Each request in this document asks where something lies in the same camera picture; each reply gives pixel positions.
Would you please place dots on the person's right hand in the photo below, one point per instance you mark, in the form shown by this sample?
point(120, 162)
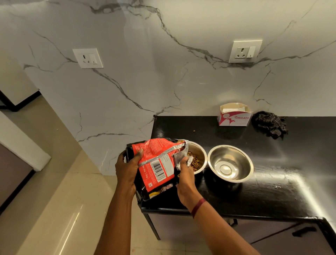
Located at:
point(187, 184)

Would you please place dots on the person's left hand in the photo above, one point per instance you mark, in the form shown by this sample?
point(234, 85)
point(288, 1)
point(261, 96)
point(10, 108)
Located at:
point(127, 173)

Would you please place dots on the red black pet food bag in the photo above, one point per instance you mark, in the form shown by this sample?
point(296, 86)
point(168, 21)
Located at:
point(157, 163)

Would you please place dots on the steel bowl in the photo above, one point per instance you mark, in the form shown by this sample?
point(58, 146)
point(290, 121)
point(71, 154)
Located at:
point(200, 151)
point(231, 163)

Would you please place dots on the person's right forearm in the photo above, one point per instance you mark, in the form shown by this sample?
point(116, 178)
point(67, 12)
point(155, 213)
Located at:
point(225, 236)

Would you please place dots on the person's left forearm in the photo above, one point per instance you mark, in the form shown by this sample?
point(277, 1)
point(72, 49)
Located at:
point(115, 228)

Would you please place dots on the red wrist band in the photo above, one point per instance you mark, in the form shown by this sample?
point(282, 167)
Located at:
point(198, 208)

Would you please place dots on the red and white tissue box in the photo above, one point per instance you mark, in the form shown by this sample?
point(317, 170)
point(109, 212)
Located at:
point(235, 118)

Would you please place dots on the dark checked cloth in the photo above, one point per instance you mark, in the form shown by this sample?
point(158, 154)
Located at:
point(270, 124)

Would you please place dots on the brown base cabinet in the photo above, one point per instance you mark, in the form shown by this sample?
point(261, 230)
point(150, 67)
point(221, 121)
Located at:
point(275, 236)
point(13, 170)

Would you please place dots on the white wall socket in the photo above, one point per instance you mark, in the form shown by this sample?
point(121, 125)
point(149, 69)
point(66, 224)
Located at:
point(88, 58)
point(245, 51)

